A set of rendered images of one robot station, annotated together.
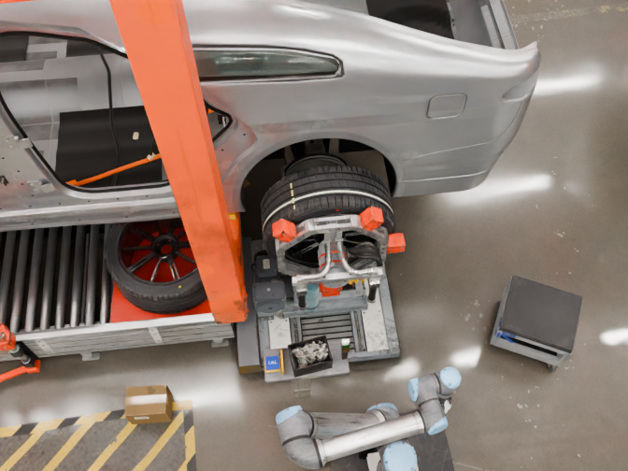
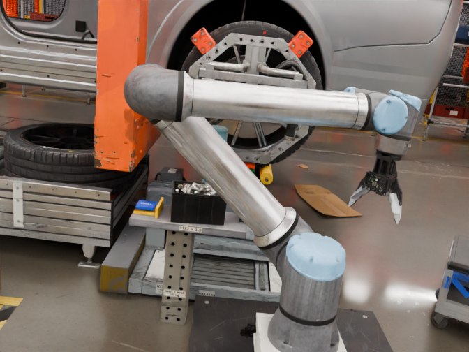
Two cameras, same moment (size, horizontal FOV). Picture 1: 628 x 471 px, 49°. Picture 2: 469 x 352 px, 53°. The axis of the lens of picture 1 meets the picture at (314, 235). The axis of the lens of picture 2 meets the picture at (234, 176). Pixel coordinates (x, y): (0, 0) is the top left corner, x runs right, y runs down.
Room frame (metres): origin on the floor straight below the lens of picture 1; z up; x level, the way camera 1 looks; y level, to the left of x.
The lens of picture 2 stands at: (-0.45, -0.25, 1.16)
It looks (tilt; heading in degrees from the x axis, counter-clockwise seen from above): 18 degrees down; 5
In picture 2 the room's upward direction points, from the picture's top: 7 degrees clockwise
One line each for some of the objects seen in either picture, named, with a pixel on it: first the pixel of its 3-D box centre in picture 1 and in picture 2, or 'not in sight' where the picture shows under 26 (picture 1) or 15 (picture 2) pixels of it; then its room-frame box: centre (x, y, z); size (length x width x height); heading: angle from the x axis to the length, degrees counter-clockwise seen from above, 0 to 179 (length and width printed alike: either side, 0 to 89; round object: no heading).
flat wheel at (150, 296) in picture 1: (167, 253); (72, 157); (1.86, 0.83, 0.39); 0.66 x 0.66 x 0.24
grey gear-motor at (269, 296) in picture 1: (268, 279); (169, 203); (1.76, 0.26, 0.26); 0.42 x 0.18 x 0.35; 6
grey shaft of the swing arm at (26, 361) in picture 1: (18, 351); not in sight; (1.32, 1.60, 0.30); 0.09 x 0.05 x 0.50; 96
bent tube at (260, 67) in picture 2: (356, 252); (279, 63); (1.51, -0.20, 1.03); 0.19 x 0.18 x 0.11; 6
